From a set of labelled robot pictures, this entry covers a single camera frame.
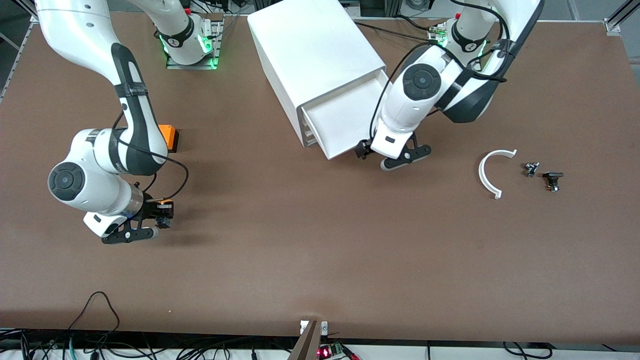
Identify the yellow blue push button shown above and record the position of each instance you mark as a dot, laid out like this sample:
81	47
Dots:
168	202

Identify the white drawer with button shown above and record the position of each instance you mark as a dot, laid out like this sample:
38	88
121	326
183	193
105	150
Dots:
345	120

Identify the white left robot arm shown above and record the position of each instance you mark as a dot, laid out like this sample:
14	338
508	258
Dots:
425	82

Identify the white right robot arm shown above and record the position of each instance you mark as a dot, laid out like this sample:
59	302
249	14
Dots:
90	35

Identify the orange black button box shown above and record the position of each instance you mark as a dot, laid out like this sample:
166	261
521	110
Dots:
171	137

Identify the white drawer cabinet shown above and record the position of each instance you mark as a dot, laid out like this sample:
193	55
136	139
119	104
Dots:
310	50

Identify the small grey metal part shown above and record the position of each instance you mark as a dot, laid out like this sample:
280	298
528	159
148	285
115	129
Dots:
531	169

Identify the green circuit board red LED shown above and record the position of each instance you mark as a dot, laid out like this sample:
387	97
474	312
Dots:
332	351

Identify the white curved plastic bracket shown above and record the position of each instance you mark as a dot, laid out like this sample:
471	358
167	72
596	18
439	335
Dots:
483	175

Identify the small black switch part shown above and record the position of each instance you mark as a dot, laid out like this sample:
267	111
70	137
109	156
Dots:
552	177

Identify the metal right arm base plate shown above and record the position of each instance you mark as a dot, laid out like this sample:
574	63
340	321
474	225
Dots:
216	47

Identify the grey camera mount bar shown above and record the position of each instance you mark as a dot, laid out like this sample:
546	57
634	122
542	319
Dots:
306	345

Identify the aluminium frame profile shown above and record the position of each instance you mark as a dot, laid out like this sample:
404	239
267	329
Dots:
620	17
35	15

